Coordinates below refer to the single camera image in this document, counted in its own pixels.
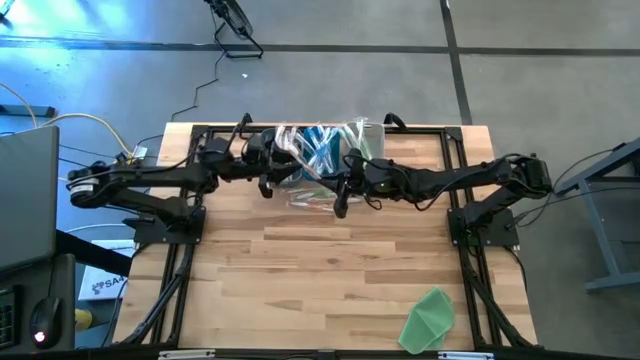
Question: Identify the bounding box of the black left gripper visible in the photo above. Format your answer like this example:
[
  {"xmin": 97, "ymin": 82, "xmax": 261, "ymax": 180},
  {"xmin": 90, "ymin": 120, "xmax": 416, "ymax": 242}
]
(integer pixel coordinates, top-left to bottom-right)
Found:
[{"xmin": 214, "ymin": 149, "xmax": 304, "ymax": 200}]

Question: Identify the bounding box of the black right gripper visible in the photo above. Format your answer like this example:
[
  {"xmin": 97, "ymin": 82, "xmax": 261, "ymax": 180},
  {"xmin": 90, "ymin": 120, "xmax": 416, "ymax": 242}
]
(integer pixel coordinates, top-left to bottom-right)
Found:
[{"xmin": 314, "ymin": 159, "xmax": 401, "ymax": 220}]

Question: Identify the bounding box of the blue toothbrush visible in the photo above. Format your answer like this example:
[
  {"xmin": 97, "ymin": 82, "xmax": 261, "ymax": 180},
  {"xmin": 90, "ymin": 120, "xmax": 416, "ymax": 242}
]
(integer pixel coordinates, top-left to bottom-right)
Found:
[
  {"xmin": 309, "ymin": 147, "xmax": 341, "ymax": 177},
  {"xmin": 307, "ymin": 134, "xmax": 329, "ymax": 176},
  {"xmin": 319, "ymin": 127, "xmax": 344, "ymax": 174},
  {"xmin": 302, "ymin": 125, "xmax": 319, "ymax": 171},
  {"xmin": 327, "ymin": 124, "xmax": 347, "ymax": 166},
  {"xmin": 314, "ymin": 122, "xmax": 335, "ymax": 161}
]

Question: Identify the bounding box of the teal plastic bin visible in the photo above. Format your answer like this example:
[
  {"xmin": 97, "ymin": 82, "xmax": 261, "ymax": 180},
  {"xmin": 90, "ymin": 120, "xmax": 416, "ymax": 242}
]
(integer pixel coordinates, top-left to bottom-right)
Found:
[{"xmin": 301, "ymin": 125, "xmax": 341, "ymax": 181}]

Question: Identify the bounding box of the dark grey plastic bin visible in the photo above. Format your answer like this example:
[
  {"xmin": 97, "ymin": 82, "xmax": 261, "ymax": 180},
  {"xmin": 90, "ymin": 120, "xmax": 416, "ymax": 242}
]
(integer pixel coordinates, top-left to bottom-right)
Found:
[{"xmin": 255, "ymin": 123, "xmax": 302, "ymax": 184}]

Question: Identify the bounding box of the light grey plastic bin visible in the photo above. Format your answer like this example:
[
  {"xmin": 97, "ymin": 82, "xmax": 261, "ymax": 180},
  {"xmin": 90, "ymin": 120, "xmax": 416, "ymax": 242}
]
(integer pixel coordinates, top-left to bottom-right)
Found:
[{"xmin": 342, "ymin": 122, "xmax": 387, "ymax": 182}]

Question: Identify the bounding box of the power strip with plugs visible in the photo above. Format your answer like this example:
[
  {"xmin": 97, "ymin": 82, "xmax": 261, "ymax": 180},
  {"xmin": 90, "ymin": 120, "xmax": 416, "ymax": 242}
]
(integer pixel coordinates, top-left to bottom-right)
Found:
[{"xmin": 114, "ymin": 145, "xmax": 150, "ymax": 166}]

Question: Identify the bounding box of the black floor fan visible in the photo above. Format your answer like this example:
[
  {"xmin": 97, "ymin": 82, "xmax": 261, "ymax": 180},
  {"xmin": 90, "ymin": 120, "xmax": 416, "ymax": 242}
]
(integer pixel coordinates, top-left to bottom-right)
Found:
[{"xmin": 202, "ymin": 0, "xmax": 265, "ymax": 60}]

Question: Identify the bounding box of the black diagonal desk leg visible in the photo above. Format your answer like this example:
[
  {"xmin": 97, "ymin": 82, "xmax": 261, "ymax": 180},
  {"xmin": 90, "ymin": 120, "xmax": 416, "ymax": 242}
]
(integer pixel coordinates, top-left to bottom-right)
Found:
[{"xmin": 54, "ymin": 228, "xmax": 136, "ymax": 277}]

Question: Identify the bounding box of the white printed cardboard box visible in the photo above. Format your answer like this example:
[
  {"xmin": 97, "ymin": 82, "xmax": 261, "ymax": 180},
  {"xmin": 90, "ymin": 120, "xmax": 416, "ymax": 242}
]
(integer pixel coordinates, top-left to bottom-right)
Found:
[{"xmin": 77, "ymin": 238, "xmax": 136, "ymax": 302}]

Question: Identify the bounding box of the small yellow object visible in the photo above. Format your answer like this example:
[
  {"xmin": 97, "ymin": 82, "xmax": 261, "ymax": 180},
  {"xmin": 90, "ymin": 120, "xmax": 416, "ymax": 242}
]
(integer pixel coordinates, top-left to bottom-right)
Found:
[{"xmin": 73, "ymin": 308, "xmax": 95, "ymax": 332}]

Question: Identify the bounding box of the dark computer desk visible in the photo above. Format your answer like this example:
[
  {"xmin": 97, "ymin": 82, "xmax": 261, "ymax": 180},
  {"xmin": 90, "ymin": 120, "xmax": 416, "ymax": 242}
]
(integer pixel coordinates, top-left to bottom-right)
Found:
[{"xmin": 0, "ymin": 252, "xmax": 77, "ymax": 354}]

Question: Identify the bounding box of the black floor bar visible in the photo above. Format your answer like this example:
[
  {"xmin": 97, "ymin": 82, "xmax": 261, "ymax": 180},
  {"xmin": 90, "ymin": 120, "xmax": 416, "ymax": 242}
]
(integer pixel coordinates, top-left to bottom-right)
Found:
[{"xmin": 0, "ymin": 103, "xmax": 57, "ymax": 119}]

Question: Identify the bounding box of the black computer mouse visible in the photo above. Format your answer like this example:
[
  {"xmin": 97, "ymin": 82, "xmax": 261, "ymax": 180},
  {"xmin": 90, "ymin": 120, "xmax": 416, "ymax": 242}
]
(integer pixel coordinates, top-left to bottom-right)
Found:
[{"xmin": 28, "ymin": 295, "xmax": 64, "ymax": 350}]

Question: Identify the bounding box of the black keyboard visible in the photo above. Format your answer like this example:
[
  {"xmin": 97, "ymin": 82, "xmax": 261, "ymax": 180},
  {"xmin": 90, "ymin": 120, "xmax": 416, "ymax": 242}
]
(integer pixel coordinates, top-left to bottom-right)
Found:
[{"xmin": 0, "ymin": 285, "xmax": 24, "ymax": 351}]

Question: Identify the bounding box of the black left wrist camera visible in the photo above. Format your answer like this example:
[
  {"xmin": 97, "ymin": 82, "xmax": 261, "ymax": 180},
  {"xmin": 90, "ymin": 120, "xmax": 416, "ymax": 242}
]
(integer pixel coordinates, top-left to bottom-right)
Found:
[{"xmin": 247, "ymin": 132, "xmax": 281, "ymax": 157}]

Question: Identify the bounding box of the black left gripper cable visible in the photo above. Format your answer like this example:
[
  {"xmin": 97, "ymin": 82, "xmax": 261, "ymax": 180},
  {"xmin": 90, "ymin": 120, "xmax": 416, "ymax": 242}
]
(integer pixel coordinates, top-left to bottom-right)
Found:
[{"xmin": 219, "ymin": 113, "xmax": 254, "ymax": 151}]

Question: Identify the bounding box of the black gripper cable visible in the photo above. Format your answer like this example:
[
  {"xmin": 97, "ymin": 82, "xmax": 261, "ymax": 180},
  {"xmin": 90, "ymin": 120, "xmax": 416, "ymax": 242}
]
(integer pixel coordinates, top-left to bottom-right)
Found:
[
  {"xmin": 219, "ymin": 113, "xmax": 254, "ymax": 151},
  {"xmin": 359, "ymin": 187, "xmax": 454, "ymax": 211}
]

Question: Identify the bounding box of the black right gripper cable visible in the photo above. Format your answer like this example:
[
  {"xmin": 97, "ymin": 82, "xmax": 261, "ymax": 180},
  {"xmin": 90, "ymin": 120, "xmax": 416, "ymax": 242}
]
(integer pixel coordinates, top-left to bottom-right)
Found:
[{"xmin": 359, "ymin": 187, "xmax": 454, "ymax": 211}]

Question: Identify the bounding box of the black fan cable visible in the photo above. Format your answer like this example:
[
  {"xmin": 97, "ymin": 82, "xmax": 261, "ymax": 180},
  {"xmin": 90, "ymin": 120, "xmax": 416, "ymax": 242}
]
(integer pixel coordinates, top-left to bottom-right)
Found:
[{"xmin": 169, "ymin": 49, "xmax": 224, "ymax": 121}]

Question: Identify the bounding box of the silver metal bracket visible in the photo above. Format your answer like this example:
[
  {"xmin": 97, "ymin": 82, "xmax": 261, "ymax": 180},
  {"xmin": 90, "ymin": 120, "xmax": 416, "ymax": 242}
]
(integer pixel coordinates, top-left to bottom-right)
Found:
[
  {"xmin": 437, "ymin": 351, "xmax": 495, "ymax": 360},
  {"xmin": 158, "ymin": 349, "xmax": 216, "ymax": 360}
]

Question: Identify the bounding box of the cream yellow floor cable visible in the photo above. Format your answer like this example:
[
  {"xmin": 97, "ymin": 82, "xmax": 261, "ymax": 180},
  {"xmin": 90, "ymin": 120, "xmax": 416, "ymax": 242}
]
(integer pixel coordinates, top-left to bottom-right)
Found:
[{"xmin": 0, "ymin": 82, "xmax": 136, "ymax": 166}]

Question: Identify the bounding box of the black floor cable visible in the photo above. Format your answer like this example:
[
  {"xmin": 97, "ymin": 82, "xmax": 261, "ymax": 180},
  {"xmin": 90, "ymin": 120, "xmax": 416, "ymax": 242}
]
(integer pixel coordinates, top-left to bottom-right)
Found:
[{"xmin": 552, "ymin": 144, "xmax": 626, "ymax": 191}]

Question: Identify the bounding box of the blue grey table frame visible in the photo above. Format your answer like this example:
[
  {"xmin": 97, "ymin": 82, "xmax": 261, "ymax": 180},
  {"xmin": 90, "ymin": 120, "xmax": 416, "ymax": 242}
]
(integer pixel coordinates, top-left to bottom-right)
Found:
[{"xmin": 554, "ymin": 137, "xmax": 640, "ymax": 295}]

